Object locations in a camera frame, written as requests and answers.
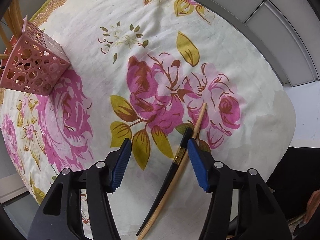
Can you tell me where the pink perforated utensil holder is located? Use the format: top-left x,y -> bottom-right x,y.
1,17 -> 71,96

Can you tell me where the floral tablecloth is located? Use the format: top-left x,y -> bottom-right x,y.
1,0 -> 296,239

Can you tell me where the thick bamboo chopstick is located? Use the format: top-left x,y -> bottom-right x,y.
0,54 -> 9,60

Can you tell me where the right hand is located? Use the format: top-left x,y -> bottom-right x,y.
303,190 -> 320,224

